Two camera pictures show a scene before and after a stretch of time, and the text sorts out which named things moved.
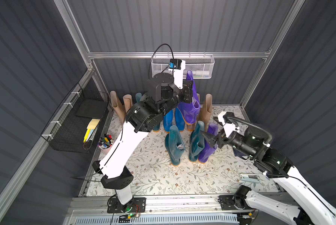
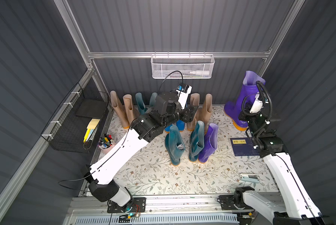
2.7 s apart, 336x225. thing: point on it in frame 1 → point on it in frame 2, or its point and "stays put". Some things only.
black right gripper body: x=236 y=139 → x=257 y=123
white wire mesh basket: x=201 y=66 stays put
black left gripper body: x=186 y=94 → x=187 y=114
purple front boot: x=189 y=111 → x=233 y=109
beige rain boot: x=117 y=105 stays put
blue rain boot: x=179 y=119 stays put
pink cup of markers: x=105 y=143 stays put
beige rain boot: x=128 y=101 stays put
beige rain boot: x=206 y=110 stays put
